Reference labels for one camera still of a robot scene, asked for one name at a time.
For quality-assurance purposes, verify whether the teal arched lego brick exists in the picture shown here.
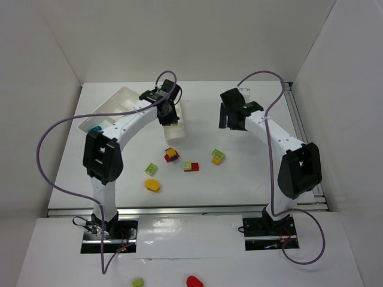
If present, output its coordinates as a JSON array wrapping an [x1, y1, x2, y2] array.
[[88, 126, 102, 133]]

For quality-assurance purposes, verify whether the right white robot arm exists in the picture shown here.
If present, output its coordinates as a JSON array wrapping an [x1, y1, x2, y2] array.
[[219, 88, 322, 234]]

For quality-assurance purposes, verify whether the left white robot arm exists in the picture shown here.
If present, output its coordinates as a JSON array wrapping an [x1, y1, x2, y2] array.
[[83, 100, 178, 233]]

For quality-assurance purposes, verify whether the centre white compartment tray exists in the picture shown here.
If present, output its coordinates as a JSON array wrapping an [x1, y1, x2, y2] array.
[[163, 103, 186, 144]]

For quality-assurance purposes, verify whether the white compartment tray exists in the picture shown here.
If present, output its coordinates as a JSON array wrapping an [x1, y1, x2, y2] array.
[[78, 86, 139, 134], [163, 103, 186, 144]]

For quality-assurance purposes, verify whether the lime and yellow lego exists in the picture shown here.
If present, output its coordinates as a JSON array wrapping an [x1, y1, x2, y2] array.
[[211, 149, 225, 166]]

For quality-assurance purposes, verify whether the red yellow purple lego stack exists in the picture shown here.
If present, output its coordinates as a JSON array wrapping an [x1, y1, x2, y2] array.
[[164, 148, 180, 163]]

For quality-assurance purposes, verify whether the left white compartment tray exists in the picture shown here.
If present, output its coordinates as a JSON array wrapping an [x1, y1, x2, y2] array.
[[78, 86, 139, 134]]

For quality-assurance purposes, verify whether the lime and red lego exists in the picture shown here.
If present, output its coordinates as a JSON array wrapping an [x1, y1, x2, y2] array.
[[184, 161, 199, 172]]

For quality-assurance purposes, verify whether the lime lego brick centre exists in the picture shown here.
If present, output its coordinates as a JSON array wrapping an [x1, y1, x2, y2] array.
[[145, 163, 157, 176]]

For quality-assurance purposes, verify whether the yellow oval lego piece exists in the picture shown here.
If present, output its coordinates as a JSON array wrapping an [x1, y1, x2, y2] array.
[[145, 179, 161, 193]]

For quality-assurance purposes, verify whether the red oval lego foreground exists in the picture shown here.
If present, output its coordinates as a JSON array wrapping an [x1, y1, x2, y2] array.
[[186, 276, 204, 287]]

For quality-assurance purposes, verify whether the lime lego foreground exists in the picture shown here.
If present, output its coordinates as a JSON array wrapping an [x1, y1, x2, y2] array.
[[132, 278, 144, 287]]

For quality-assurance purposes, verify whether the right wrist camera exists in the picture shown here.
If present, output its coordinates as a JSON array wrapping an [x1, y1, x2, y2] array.
[[239, 88, 251, 96]]

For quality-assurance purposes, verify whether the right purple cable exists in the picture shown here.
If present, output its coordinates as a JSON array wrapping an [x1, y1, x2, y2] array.
[[238, 70, 326, 264]]

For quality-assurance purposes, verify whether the purple cable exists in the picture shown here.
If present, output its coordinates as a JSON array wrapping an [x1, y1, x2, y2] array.
[[36, 70, 178, 274], [238, 70, 326, 264]]

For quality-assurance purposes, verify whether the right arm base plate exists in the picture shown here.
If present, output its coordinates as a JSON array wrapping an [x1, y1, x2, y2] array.
[[238, 216, 299, 251]]

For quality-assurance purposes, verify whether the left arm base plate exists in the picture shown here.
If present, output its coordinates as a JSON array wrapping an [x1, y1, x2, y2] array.
[[72, 216, 138, 254]]

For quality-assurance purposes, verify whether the front aluminium rail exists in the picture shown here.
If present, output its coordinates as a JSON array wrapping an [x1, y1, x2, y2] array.
[[47, 204, 330, 218]]

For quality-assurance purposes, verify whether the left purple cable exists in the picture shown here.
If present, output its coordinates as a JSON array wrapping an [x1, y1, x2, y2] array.
[[36, 70, 178, 274]]

